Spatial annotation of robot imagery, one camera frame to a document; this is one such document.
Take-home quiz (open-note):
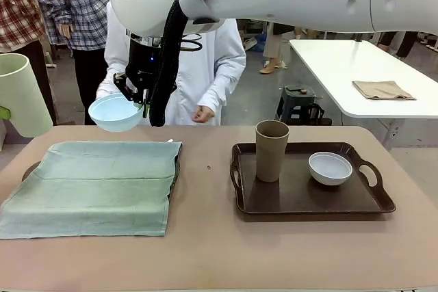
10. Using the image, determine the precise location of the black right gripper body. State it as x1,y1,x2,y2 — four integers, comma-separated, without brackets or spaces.
124,37,162,97

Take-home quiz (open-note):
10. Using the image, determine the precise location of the green cloth mat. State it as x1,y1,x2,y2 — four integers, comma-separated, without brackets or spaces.
0,140,183,240

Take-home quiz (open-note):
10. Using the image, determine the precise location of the brown cup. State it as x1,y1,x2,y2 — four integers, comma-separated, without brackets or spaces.
255,120,290,183

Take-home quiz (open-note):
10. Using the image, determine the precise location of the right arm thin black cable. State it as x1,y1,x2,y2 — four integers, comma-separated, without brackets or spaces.
179,33,203,53

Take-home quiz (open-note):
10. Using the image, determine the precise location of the grey plastic stool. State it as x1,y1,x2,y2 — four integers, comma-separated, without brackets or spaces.
275,83,319,125

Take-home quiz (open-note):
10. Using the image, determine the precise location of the person's left forearm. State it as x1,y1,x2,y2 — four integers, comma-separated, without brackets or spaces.
197,55,246,116

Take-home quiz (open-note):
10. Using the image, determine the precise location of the white bowl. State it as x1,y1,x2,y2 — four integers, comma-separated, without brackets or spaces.
308,151,353,187

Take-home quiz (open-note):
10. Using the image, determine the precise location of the person in beige trousers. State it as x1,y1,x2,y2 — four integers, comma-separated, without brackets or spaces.
259,21,296,75

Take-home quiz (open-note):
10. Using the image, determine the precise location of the person in white hoodie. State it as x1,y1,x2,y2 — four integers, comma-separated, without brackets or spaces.
96,0,247,127

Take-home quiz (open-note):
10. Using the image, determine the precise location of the white table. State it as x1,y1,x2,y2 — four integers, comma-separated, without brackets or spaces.
289,38,438,151

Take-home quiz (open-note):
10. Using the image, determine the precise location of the light blue bowl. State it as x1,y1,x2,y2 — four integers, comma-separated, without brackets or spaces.
88,92,144,133

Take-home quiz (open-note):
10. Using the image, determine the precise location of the light green cup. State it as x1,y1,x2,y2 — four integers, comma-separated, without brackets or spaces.
0,53,54,138

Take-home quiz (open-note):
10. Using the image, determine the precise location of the person's right forearm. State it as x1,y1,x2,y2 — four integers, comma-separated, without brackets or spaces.
96,72,119,102

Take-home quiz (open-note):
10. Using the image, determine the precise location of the person in blue plaid shirt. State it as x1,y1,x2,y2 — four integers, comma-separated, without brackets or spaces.
36,0,118,125

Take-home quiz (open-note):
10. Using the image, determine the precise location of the brown plastic tray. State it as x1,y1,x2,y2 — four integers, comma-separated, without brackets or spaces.
21,143,181,204
229,142,397,216

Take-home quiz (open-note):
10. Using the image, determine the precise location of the person in red plaid shirt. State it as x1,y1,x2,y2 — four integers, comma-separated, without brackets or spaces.
0,0,57,125

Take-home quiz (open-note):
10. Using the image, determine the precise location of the person's left hand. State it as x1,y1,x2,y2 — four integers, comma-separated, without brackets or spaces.
191,105,216,123

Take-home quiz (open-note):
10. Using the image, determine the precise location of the beige cloth mat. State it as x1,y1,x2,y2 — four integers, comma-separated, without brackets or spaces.
352,80,417,101

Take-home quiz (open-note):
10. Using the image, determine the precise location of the person in white shirt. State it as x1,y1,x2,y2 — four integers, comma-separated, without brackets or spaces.
376,31,420,59

